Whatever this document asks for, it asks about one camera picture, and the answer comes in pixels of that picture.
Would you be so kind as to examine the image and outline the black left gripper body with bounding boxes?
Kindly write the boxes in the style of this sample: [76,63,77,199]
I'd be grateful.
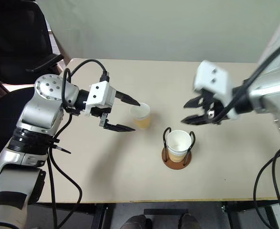
[90,106,113,129]

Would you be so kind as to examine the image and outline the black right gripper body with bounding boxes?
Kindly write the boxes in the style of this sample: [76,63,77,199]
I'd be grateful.
[197,88,229,125]

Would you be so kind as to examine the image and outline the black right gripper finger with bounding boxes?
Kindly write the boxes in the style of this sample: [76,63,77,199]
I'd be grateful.
[180,114,209,126]
[183,94,205,110]

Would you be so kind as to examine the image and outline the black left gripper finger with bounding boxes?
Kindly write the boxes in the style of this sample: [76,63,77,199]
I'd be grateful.
[115,89,141,107]
[103,122,136,133]

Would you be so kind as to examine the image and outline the translucent plastic cup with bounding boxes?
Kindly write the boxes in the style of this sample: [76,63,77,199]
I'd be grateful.
[129,102,152,130]

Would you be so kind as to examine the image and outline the white and tan paper cup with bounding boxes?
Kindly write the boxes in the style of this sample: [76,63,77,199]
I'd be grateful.
[166,129,192,154]
[167,148,188,164]

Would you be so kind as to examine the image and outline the dark rounded shape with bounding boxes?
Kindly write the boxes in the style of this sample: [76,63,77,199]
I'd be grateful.
[121,214,153,229]

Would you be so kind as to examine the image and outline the black office chair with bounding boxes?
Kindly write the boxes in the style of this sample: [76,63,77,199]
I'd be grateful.
[0,0,64,84]

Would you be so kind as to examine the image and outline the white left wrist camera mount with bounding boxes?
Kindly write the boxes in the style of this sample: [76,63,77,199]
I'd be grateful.
[83,81,117,117]

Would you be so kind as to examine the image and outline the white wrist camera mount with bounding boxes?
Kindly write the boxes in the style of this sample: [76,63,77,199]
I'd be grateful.
[83,81,117,117]
[193,60,241,120]

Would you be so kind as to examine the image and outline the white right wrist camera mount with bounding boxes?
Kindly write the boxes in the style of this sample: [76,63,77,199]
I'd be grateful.
[193,60,241,120]

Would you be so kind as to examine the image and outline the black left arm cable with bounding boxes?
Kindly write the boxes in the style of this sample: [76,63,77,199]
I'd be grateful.
[45,59,111,229]

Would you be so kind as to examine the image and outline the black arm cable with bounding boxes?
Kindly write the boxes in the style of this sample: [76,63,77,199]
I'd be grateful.
[45,59,111,229]
[211,37,280,121]

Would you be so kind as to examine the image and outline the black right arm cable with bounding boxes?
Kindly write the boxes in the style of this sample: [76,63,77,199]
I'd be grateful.
[211,37,280,121]

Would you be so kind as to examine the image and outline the black cable tie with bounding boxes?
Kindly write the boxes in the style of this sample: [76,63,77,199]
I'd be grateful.
[50,140,72,155]

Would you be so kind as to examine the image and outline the black table frame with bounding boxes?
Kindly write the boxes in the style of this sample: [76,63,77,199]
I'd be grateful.
[33,199,280,229]

